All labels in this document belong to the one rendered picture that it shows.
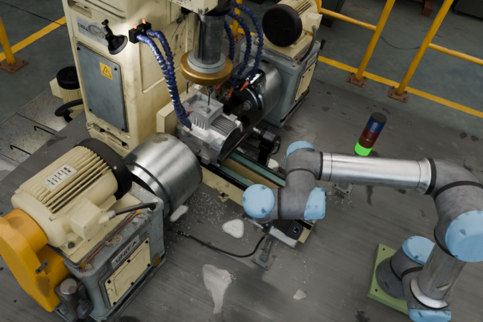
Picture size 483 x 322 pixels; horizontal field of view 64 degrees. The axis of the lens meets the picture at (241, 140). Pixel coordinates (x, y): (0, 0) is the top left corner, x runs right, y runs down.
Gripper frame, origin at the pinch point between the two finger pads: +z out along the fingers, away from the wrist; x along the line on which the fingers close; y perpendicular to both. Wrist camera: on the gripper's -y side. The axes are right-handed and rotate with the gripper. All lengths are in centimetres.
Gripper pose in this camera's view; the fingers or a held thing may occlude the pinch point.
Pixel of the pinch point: (274, 223)
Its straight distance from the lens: 125.1
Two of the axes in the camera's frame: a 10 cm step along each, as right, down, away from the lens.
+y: -8.4, -4.6, 2.9
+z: 1.5, 3.2, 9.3
